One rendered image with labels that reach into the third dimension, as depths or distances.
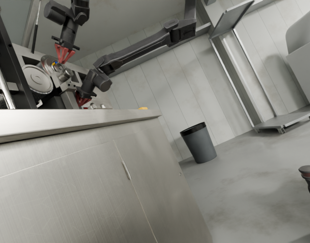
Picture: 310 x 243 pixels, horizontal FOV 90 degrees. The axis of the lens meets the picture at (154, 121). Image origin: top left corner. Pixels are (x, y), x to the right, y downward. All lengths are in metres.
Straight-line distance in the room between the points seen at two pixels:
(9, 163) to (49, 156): 0.06
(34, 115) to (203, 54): 3.68
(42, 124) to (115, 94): 3.34
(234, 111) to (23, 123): 3.61
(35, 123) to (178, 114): 3.20
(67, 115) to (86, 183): 0.14
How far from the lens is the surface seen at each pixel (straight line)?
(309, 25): 3.77
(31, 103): 0.54
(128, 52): 0.81
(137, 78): 3.60
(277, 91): 4.21
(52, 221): 0.31
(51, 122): 0.32
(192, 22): 0.85
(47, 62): 0.88
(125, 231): 0.43
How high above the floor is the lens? 0.79
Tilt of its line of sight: 4 degrees up
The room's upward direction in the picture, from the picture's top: 24 degrees counter-clockwise
